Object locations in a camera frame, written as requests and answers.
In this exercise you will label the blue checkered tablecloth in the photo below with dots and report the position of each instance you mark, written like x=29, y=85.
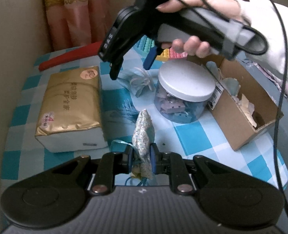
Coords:
x=202, y=136

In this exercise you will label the cardboard box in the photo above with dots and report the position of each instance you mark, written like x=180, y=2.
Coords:
x=231, y=124

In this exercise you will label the rainbow bubble pop toy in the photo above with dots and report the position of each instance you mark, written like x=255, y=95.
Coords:
x=144, y=43

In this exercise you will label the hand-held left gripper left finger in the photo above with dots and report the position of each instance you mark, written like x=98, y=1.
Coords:
x=129, y=159

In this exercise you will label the light blue cloth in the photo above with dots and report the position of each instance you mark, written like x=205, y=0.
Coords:
x=212, y=67

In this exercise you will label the blue face mask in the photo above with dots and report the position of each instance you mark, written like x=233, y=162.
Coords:
x=136, y=87

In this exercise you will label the gold tissue pack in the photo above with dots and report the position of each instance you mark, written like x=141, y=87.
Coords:
x=68, y=102

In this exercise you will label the clear jar with white lid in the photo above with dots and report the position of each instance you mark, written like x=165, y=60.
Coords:
x=185, y=82

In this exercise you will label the person's right forearm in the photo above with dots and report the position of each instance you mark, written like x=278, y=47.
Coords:
x=268, y=29

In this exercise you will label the person's right hand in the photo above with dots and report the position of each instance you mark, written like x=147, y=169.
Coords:
x=207, y=1

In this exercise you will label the pile of pastel binder clips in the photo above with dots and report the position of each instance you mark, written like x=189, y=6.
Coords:
x=173, y=107

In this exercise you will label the cream cloth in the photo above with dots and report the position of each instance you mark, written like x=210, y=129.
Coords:
x=246, y=107

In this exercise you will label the red folded fan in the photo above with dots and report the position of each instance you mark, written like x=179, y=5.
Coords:
x=68, y=57

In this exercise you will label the pink and gold curtain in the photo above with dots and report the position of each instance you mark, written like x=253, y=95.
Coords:
x=73, y=17

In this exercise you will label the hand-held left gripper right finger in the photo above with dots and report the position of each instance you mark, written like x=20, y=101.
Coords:
x=153, y=158

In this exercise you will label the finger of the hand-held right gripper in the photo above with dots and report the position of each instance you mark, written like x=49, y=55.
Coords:
x=116, y=70
x=150, y=59

